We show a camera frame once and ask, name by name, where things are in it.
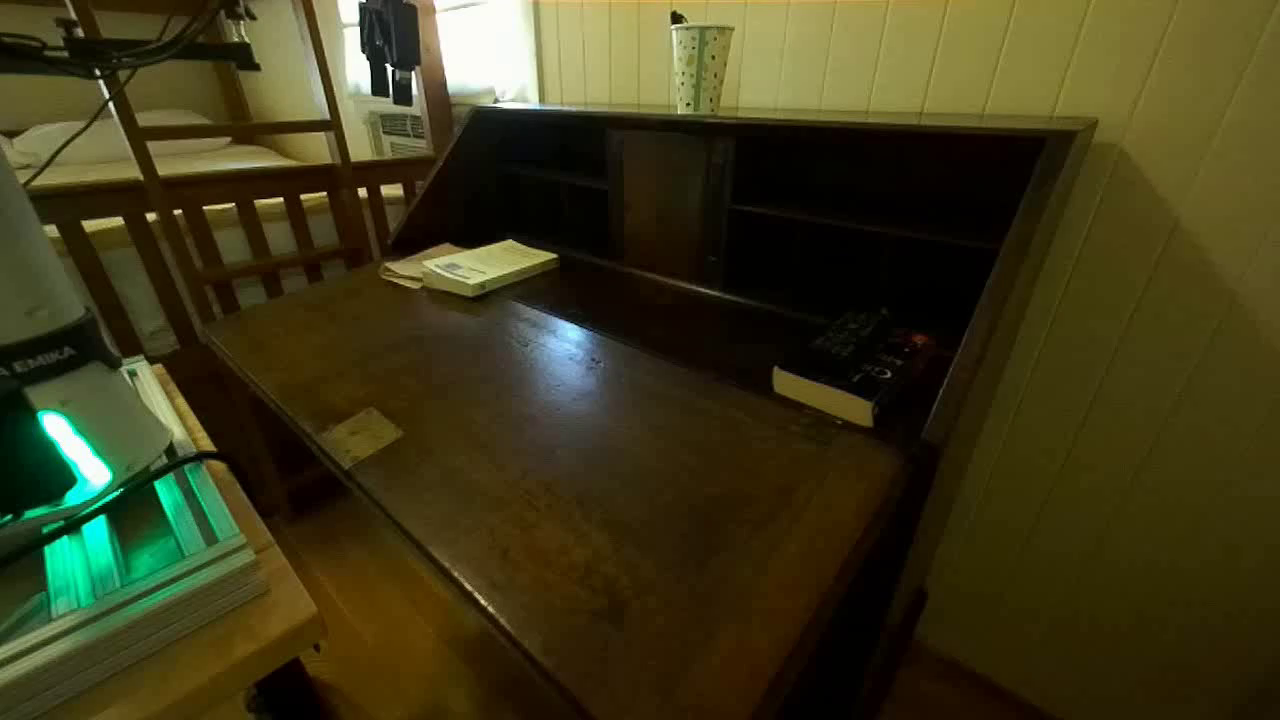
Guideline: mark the white patterned coffee cup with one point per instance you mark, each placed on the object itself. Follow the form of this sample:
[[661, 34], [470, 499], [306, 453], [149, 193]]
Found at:
[[702, 70]]

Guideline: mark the black and white marker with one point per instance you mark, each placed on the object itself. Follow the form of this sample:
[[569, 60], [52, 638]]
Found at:
[[678, 17]]

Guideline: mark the black book with white pages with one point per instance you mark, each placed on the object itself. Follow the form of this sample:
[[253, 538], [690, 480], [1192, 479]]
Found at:
[[855, 369]]

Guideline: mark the green lit device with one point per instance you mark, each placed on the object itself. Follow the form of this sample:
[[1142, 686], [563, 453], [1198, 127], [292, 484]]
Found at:
[[145, 547]]

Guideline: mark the black mount bar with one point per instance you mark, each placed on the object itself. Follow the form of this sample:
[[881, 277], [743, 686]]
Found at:
[[145, 54]]

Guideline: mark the white bed mattress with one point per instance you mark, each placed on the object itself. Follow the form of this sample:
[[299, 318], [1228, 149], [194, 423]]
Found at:
[[92, 141]]

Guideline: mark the dark wooden secretary desk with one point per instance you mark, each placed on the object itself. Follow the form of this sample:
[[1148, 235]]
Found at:
[[603, 494]]

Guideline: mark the white window air conditioner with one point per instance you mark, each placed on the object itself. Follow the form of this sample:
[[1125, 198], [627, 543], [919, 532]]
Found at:
[[396, 132]]

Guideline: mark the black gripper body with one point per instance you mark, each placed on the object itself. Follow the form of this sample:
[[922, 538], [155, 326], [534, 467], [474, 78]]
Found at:
[[390, 17]]

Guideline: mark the light wooden robot table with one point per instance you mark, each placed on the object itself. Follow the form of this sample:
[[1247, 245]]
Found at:
[[226, 646]]

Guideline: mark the white paperback book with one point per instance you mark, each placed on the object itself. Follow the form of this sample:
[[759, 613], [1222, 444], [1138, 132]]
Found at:
[[490, 266]]

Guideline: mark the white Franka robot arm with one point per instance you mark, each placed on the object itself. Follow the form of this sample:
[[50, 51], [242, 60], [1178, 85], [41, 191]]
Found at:
[[37, 302]]

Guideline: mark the wooden bunk bed frame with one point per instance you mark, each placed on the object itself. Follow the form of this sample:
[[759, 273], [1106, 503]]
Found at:
[[253, 184]]

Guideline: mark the small pale desk sticker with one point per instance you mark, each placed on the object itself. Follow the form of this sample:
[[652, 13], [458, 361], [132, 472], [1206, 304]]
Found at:
[[363, 437]]

